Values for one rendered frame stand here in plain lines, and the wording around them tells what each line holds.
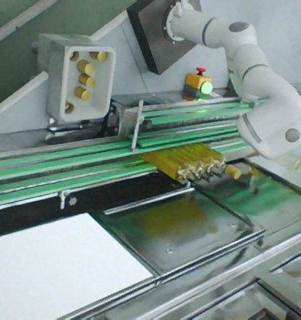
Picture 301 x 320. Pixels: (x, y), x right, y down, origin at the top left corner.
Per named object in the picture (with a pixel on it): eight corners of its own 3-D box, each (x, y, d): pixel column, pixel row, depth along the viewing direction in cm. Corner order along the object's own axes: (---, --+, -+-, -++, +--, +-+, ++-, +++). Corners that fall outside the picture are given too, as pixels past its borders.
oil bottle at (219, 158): (173, 148, 158) (215, 174, 144) (176, 135, 155) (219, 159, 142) (184, 146, 161) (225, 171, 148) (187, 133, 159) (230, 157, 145)
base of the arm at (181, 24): (160, 5, 133) (193, 16, 123) (187, -14, 137) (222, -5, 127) (170, 46, 144) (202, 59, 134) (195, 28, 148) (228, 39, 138)
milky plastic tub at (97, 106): (46, 112, 130) (60, 122, 124) (51, 39, 120) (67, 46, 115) (93, 108, 141) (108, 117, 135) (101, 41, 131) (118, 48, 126)
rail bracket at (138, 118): (115, 142, 136) (140, 158, 128) (123, 92, 129) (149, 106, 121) (123, 141, 138) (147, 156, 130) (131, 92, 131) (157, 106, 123)
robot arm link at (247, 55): (274, 60, 107) (276, 108, 118) (251, 17, 124) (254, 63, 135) (238, 69, 108) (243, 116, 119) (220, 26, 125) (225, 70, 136)
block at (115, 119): (104, 128, 140) (116, 136, 135) (108, 101, 136) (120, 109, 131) (113, 127, 142) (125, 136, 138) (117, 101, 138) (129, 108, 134)
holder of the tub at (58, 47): (45, 127, 132) (57, 136, 127) (51, 39, 121) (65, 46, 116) (90, 122, 143) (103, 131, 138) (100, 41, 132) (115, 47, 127)
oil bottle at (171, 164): (138, 156, 147) (180, 183, 133) (140, 141, 144) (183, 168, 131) (150, 153, 150) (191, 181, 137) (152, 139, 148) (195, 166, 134)
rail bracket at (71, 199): (43, 196, 127) (65, 219, 119) (44, 176, 124) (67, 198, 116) (54, 193, 130) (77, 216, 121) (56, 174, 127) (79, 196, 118)
